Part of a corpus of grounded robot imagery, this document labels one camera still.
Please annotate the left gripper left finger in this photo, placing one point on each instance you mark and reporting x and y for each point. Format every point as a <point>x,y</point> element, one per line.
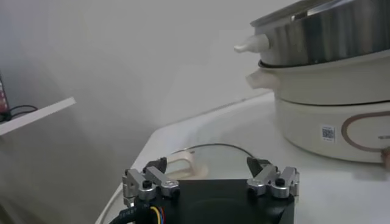
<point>152,176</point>

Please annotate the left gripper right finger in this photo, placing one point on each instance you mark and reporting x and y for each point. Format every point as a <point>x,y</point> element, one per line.
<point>265,175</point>

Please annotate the stainless steel steamer basket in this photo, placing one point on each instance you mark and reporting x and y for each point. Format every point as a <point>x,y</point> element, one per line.
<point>329,39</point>

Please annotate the glass pot lid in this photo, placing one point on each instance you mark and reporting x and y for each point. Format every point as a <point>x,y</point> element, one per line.
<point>222,161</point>

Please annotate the cream electric cooker pot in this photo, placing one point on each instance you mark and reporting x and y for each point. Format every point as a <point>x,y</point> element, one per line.
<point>304,128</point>

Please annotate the white side table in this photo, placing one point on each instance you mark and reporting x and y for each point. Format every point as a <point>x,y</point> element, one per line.
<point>36,117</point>

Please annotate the dark upright device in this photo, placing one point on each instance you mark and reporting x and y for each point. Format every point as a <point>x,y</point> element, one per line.
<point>3,97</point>

